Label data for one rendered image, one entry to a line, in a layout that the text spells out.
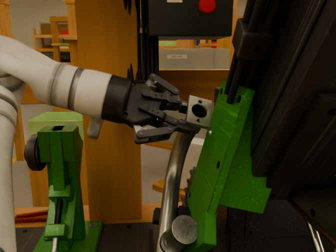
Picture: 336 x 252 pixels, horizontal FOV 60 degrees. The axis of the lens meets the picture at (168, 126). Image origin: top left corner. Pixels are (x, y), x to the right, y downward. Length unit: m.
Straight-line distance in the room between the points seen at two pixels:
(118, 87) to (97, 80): 0.03
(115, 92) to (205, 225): 0.23
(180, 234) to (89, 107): 0.23
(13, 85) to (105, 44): 0.28
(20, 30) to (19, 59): 11.16
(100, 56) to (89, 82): 0.27
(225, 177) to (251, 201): 0.06
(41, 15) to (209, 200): 11.10
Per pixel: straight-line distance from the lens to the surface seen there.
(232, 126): 0.37
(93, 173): 0.78
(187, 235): 0.41
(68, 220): 0.65
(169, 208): 0.52
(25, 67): 0.48
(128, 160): 0.76
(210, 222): 0.40
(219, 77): 0.83
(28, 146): 0.62
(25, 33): 11.56
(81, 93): 0.45
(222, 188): 0.39
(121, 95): 0.45
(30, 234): 0.80
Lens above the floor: 1.31
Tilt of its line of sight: 13 degrees down
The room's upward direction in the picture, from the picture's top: straight up
